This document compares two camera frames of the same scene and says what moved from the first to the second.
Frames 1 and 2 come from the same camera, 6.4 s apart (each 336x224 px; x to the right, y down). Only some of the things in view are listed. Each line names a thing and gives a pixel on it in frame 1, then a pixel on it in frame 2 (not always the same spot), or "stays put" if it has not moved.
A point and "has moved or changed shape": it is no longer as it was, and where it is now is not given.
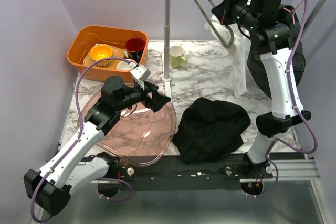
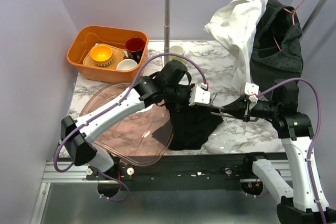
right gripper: (221, 11) → (237, 107)
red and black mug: (134, 47) stays put
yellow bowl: (100, 52) stays put
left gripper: (157, 101) → (189, 91)
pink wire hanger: (293, 11) stays put
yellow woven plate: (117, 52) stays put
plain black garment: (210, 130) has moved or changed shape
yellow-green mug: (176, 56) stays put
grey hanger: (212, 3) → (219, 114)
